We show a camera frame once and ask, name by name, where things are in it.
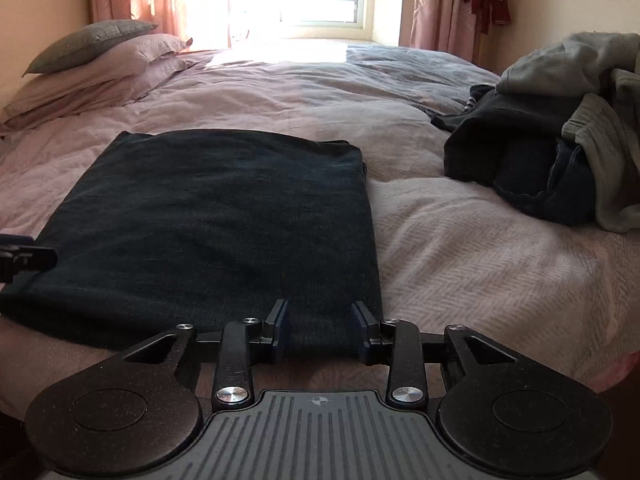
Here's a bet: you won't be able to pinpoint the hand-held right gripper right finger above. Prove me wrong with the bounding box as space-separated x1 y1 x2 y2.
350 301 518 405

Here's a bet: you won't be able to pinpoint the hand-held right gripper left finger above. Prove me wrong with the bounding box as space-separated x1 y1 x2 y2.
122 299 291 407

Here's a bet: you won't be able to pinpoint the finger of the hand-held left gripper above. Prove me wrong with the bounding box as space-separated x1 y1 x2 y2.
0 232 58 283

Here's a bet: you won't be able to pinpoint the dark teal jeans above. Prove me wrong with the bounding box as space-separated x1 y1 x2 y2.
0 129 384 357

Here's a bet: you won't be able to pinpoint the pink and white bedspread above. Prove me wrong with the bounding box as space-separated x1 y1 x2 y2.
0 42 640 407

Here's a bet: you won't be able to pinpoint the pink pillow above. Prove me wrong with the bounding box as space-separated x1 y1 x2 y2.
0 55 202 129
10 34 194 111

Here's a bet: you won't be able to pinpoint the grey pillow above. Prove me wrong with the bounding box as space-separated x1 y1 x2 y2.
22 20 160 77

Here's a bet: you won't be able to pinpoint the blue denim jeans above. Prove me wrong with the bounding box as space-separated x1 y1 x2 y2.
492 135 602 227

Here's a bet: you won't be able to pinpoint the dark striped garment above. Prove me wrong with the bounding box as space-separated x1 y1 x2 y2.
430 84 497 133

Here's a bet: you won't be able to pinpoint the pink curtain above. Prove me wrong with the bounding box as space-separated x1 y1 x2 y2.
399 0 484 54
90 0 234 52

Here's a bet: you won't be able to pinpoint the grey hoodie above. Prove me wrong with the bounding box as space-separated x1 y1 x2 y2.
495 31 640 234

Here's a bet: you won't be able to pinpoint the red hanging garment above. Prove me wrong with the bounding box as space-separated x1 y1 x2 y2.
460 0 514 36

